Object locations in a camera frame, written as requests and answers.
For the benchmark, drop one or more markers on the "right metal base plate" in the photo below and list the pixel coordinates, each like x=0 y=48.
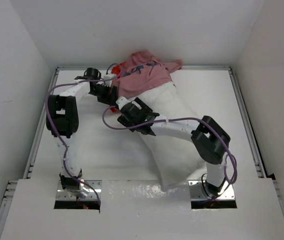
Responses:
x=197 y=192

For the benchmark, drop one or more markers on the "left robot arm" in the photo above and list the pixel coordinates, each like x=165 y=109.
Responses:
x=62 y=119

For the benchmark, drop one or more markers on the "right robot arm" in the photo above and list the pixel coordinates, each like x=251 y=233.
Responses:
x=209 y=139

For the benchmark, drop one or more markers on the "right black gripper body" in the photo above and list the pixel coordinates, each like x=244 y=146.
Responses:
x=123 y=119

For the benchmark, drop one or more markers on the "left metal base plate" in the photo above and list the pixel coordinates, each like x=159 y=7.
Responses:
x=85 y=194

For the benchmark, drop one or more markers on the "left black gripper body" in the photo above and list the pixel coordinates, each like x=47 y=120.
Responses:
x=102 y=93

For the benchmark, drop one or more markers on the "red patterned pillowcase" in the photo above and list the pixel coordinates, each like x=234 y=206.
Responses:
x=148 y=78

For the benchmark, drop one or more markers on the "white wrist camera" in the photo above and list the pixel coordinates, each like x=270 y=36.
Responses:
x=110 y=77
x=121 y=102

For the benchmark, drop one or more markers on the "metal base plate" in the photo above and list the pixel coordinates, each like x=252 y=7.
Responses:
x=85 y=194
x=197 y=192

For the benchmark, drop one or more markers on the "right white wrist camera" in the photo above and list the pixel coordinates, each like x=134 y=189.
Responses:
x=121 y=102

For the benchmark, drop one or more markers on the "white front cover board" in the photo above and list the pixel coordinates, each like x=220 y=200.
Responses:
x=137 y=210

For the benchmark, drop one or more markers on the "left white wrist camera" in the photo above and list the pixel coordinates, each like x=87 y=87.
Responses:
x=110 y=77

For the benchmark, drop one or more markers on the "white pillow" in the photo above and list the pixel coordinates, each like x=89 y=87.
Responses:
x=176 y=159

